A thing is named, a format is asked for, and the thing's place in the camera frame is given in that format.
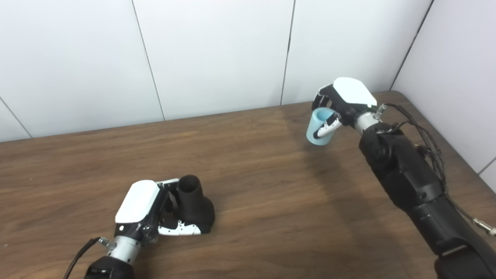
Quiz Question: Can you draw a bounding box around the white and black right hand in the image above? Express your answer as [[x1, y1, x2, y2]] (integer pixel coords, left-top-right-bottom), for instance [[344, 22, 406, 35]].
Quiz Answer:
[[311, 77, 378, 140]]

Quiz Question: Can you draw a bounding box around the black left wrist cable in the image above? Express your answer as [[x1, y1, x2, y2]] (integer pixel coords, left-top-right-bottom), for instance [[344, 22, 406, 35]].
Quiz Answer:
[[62, 237, 111, 279]]

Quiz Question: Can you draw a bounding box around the light-blue hose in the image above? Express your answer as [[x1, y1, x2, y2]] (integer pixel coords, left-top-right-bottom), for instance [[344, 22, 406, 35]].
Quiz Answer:
[[306, 108, 338, 146]]

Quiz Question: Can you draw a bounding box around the white and black left hand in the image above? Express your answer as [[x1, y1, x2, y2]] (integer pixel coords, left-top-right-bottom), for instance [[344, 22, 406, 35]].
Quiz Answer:
[[115, 178, 202, 245]]

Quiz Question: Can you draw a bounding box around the black nozzle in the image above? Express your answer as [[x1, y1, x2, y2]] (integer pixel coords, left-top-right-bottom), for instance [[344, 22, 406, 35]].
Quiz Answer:
[[176, 175, 216, 234]]

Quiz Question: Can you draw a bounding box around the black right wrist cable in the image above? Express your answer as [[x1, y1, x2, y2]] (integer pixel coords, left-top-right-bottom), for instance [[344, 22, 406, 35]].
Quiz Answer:
[[374, 103, 496, 236]]

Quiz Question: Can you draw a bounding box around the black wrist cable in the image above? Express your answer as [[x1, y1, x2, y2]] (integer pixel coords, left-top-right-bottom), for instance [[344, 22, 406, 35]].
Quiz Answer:
[[62, 237, 111, 279], [374, 103, 496, 236]]

